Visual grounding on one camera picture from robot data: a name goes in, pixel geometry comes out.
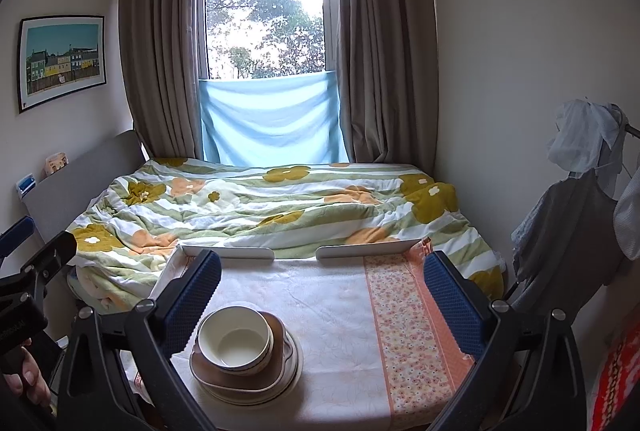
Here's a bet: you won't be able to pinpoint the cream duck pattern bowl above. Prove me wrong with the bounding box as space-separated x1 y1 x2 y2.
196 305 270 375

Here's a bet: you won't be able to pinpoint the duck pattern oval dish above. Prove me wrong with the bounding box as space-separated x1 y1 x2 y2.
190 326 292 394

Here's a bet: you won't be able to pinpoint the pink square bowl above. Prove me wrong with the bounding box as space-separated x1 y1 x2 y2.
190 307 297 396

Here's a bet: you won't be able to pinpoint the large white plate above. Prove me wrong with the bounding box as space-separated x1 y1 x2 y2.
190 331 304 406

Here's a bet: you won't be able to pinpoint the small white bowl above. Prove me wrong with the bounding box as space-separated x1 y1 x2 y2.
259 312 281 370

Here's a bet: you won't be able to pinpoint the operator's left hand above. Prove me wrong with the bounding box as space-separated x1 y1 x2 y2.
1 339 51 409

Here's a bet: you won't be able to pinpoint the grey bed headboard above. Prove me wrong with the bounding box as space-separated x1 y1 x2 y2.
23 130 145 243

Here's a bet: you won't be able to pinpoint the floral green yellow duvet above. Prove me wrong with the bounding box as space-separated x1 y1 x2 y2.
70 158 506 311

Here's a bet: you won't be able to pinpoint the hanging grey clothes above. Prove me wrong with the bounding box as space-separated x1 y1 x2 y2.
511 99 628 321

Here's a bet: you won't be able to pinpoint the white floral tablecloth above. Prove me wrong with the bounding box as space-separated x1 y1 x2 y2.
171 241 473 430

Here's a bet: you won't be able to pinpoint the white tray table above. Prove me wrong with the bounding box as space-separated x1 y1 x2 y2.
150 238 420 299

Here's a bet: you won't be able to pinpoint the framed houses picture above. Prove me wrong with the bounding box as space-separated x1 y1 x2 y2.
16 15 106 112

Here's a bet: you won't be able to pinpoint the left brown curtain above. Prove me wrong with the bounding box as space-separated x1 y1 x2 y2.
118 0 203 159

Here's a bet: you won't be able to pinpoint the brown curtain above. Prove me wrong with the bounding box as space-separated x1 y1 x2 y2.
336 0 439 173
118 0 203 159

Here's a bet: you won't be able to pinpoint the light blue window cloth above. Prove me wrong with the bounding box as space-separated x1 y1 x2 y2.
198 71 348 168

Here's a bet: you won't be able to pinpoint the right brown curtain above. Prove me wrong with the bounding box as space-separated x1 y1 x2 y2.
336 0 439 173

